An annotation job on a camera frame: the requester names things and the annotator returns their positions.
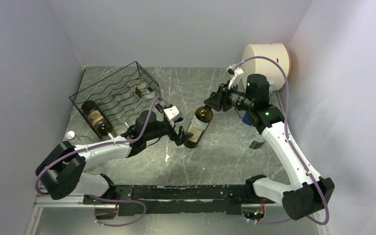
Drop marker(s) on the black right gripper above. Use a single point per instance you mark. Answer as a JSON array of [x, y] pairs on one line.
[[219, 101]]

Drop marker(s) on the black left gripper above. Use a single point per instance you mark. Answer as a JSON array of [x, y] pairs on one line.
[[182, 135]]

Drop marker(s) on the green wine bottle black neck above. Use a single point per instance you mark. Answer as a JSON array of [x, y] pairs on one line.
[[198, 125]]

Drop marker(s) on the clear bottle white cap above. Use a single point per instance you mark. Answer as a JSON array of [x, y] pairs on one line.
[[255, 142]]

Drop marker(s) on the green wine bottle silver neck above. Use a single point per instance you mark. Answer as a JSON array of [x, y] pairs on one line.
[[98, 120]]

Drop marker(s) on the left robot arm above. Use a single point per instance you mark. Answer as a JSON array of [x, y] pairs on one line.
[[62, 173]]

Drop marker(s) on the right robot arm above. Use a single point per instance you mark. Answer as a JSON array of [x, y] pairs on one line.
[[308, 192]]

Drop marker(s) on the cream cylindrical container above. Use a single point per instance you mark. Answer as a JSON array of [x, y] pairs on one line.
[[278, 52]]

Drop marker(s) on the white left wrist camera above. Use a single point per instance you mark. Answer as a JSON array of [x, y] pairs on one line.
[[172, 114]]

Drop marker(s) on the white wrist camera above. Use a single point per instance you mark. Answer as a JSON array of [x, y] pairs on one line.
[[235, 72], [172, 114]]

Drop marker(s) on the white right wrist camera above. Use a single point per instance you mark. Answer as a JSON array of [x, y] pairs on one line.
[[235, 72]]

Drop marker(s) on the black wire wine rack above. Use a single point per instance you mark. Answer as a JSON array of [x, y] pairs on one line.
[[115, 95]]

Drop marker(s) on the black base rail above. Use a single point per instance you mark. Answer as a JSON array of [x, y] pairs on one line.
[[156, 199]]

